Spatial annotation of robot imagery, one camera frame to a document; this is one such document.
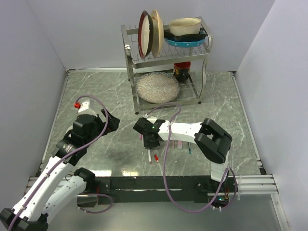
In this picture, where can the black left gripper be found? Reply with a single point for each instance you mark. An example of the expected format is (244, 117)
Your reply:
(113, 123)

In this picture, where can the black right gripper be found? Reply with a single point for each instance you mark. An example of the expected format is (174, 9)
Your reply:
(147, 145)

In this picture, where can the white pen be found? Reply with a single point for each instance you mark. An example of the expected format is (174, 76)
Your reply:
(149, 156)

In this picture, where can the purple highlighter pen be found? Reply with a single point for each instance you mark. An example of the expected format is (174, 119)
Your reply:
(179, 144)

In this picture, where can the blue pen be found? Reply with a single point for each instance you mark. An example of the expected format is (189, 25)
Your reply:
(190, 148)

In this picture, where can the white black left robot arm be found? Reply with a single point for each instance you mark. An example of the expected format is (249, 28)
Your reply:
(42, 202)

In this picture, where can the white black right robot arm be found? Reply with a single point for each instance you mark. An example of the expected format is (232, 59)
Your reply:
(213, 141)

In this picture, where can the red pen cap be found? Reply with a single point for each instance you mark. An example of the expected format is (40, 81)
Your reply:
(156, 158)

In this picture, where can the speckled glass plate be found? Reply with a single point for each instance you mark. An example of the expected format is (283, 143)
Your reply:
(157, 87)

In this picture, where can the black base bar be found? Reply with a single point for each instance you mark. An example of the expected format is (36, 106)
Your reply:
(199, 189)

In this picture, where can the metal two-tier dish rack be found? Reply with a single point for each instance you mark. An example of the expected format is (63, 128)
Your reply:
(192, 91)

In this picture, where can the red black cup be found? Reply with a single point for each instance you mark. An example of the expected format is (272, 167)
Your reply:
(182, 71)

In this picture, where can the beige plate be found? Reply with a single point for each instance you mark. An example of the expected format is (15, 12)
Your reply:
(158, 36)

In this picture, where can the red rimmed black plate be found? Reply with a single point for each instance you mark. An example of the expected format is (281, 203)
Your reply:
(145, 34)

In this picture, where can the blue dotted dish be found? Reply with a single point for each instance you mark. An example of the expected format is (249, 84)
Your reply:
(180, 44)

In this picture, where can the cream ceramic bowl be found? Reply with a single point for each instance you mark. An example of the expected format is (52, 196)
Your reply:
(185, 26)

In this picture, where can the black square dish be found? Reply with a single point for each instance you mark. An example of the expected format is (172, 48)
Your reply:
(187, 37)

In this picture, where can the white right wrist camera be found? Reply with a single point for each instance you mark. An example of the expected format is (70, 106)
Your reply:
(152, 119)

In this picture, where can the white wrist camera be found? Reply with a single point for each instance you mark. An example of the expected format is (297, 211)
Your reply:
(152, 119)
(85, 108)

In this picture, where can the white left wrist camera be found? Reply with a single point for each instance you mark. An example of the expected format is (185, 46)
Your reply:
(85, 108)

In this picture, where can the aluminium frame rail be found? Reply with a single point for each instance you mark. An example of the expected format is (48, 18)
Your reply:
(256, 184)

